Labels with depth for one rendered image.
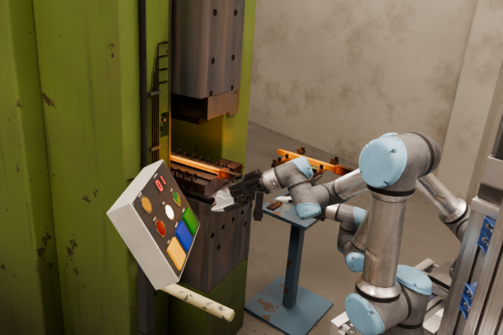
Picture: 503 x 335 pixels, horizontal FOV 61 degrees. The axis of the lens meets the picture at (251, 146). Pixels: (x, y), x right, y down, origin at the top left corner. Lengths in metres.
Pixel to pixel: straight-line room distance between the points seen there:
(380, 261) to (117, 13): 1.09
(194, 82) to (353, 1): 3.53
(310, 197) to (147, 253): 0.51
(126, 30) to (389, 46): 3.55
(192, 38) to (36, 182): 0.88
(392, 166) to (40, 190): 1.46
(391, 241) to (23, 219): 1.51
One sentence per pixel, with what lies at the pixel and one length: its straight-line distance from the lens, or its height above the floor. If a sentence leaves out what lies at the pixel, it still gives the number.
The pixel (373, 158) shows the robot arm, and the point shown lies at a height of 1.41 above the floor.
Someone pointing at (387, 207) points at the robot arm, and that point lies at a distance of 1.09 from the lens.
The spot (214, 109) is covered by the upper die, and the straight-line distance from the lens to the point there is 1.77.
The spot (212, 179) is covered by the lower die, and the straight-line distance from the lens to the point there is 1.88.
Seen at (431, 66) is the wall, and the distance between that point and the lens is 4.51.
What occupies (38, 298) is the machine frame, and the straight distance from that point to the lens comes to 2.26.
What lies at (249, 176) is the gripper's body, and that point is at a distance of 1.41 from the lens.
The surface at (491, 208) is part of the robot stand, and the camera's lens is 1.37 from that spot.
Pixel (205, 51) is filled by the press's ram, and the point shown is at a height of 1.54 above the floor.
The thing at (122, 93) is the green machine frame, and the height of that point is 1.41.
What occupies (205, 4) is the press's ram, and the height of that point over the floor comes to 1.71.
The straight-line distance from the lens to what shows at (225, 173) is 1.91.
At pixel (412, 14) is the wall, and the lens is 4.62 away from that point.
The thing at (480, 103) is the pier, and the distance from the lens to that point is 4.14.
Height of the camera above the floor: 1.76
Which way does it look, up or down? 19 degrees down
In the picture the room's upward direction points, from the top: 4 degrees clockwise
